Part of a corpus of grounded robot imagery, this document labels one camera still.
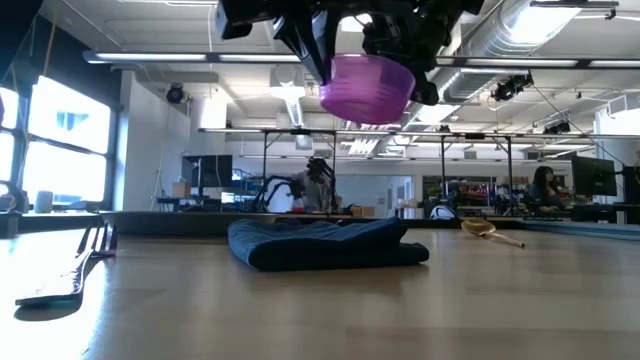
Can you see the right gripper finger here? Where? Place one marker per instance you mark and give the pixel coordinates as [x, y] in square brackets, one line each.
[426, 87]
[312, 40]

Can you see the purple plastic bowl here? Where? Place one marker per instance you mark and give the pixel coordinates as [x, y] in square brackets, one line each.
[367, 90]

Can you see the gold metal spoon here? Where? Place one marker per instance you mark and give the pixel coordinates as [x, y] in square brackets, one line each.
[482, 228]

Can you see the navy blue cloth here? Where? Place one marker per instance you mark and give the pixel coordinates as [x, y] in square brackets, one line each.
[320, 245]

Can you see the iridescent blue metal fork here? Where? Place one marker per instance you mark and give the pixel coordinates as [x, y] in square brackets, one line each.
[75, 272]

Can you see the background black robot arm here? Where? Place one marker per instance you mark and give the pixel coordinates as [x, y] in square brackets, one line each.
[272, 192]

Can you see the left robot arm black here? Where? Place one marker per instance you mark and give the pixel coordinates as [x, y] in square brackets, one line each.
[15, 197]

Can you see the long ceiling light strip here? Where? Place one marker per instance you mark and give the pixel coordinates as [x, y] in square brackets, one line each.
[190, 57]
[540, 63]

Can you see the cardboard box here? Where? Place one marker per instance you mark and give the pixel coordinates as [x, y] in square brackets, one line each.
[181, 189]
[363, 211]

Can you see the person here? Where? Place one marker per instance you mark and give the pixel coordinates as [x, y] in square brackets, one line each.
[315, 192]
[545, 190]

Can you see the black computer monitor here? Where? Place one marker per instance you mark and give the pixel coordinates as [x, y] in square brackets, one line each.
[207, 171]
[594, 176]

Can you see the large window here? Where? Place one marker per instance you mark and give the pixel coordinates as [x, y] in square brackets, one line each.
[67, 145]

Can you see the white cylinder speaker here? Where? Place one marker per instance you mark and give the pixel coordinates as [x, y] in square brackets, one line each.
[43, 202]

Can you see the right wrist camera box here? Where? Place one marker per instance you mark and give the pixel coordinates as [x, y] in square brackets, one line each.
[232, 17]

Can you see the black background station frame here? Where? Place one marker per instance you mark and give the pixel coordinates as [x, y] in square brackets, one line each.
[442, 170]

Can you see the black ceiling-hung camera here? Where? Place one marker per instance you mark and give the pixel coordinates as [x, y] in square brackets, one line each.
[175, 94]
[511, 86]

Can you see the silver ceiling air duct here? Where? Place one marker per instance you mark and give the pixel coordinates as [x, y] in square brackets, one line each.
[500, 45]

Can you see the black aluminium table frame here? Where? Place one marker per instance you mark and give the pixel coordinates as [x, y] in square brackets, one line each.
[60, 223]

